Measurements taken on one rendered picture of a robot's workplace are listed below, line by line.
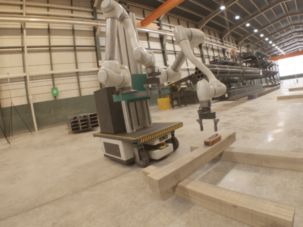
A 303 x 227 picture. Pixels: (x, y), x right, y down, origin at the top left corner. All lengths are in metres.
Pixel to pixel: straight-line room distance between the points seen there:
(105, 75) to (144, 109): 0.75
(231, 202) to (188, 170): 0.37
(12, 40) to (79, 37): 3.87
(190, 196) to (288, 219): 0.51
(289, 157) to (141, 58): 1.26
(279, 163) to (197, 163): 0.61
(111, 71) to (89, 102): 9.01
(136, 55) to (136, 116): 0.82
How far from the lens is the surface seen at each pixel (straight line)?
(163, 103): 7.71
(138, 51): 1.21
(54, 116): 9.87
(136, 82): 1.76
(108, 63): 1.34
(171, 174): 0.98
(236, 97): 7.43
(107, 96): 1.76
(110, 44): 1.40
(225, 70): 6.11
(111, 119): 1.77
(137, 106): 1.84
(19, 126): 9.93
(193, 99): 9.08
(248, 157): 1.40
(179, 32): 1.45
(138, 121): 1.84
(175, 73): 1.84
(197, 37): 1.53
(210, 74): 1.38
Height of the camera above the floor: 0.64
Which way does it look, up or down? 3 degrees down
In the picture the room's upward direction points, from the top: 9 degrees counter-clockwise
